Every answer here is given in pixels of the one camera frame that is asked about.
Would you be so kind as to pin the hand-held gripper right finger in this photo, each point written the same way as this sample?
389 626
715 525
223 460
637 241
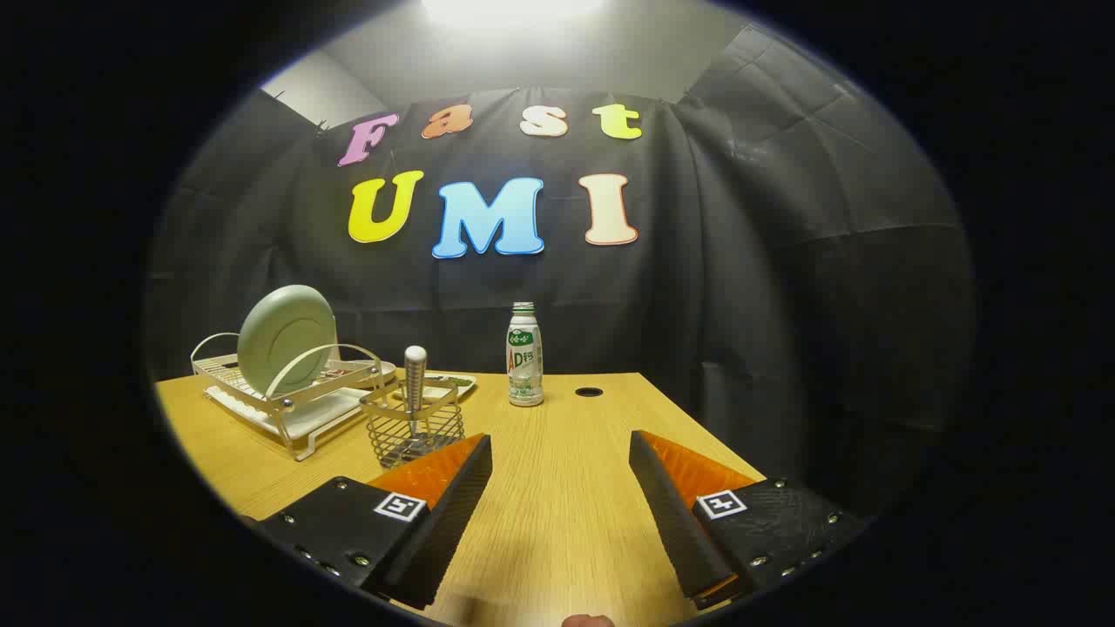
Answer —
679 522

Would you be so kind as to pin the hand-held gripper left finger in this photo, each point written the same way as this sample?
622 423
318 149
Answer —
444 531

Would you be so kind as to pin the pale green plate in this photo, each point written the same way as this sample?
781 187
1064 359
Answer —
283 335

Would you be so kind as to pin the white divided tray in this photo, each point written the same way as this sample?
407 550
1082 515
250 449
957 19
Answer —
453 383

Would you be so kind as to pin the white drain tray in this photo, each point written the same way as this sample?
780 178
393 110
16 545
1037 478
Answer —
318 420

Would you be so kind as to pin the white drink bottle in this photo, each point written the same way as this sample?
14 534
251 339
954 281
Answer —
524 357

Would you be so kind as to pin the black backdrop cloth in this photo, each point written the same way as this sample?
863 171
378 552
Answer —
740 305

